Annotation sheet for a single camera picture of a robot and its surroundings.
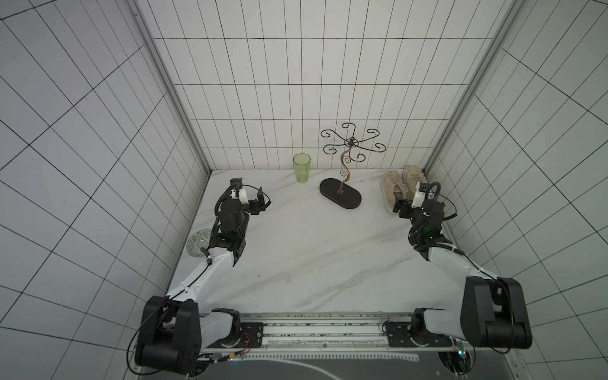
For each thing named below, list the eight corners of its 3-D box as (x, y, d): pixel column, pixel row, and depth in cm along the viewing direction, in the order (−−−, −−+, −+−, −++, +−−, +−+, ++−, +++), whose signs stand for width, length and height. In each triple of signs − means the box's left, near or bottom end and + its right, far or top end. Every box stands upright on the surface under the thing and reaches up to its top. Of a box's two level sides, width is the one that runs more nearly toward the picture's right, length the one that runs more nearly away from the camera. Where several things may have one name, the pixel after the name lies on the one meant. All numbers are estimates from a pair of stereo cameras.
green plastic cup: (294, 185, 116) (292, 165, 106) (294, 172, 121) (293, 153, 111) (310, 185, 116) (310, 165, 106) (310, 172, 121) (310, 153, 111)
